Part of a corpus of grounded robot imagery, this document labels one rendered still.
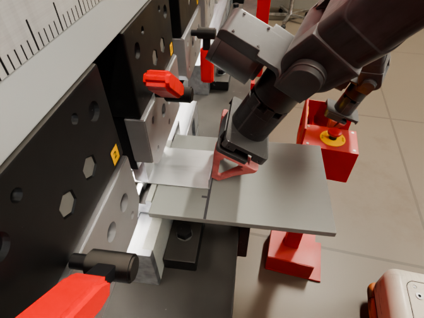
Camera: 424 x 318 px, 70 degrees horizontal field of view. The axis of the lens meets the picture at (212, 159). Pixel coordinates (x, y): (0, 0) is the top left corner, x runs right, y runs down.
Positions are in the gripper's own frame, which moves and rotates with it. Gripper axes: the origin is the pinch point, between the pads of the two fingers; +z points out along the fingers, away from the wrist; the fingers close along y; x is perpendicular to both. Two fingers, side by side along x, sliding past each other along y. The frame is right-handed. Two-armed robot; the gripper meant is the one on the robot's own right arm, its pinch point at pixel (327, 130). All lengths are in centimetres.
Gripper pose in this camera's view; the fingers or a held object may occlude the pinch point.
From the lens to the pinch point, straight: 106.4
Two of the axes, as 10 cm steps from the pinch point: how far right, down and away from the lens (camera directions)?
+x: -2.6, 6.9, -6.8
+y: -9.3, -3.6, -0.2
